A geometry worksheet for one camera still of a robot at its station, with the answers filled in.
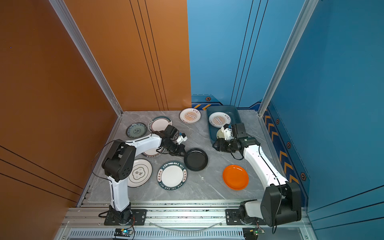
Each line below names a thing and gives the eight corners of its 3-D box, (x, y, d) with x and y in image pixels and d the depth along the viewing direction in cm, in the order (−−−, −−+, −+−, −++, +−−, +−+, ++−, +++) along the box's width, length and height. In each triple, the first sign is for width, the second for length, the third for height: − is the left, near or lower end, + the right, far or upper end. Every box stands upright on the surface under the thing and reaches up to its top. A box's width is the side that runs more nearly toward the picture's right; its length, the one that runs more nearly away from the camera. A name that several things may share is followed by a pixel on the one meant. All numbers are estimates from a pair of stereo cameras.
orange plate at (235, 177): (224, 190, 84) (225, 188, 82) (221, 166, 93) (222, 164, 91) (250, 190, 84) (251, 188, 82) (244, 166, 93) (245, 164, 91)
